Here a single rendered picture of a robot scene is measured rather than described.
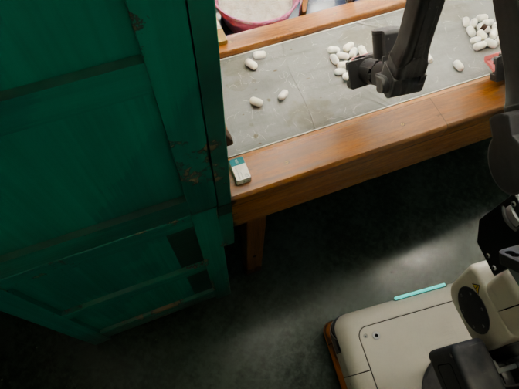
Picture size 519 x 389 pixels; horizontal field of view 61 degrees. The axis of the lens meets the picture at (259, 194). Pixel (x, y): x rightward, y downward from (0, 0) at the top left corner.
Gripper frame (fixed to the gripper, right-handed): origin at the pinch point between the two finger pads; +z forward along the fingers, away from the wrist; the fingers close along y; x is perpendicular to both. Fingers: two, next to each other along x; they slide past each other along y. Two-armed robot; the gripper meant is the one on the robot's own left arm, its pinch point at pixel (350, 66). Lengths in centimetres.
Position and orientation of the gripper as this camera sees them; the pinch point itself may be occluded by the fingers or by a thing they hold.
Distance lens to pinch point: 118.8
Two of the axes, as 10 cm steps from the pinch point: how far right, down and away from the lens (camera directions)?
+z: -2.9, -3.6, 8.8
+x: 2.1, 8.8, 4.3
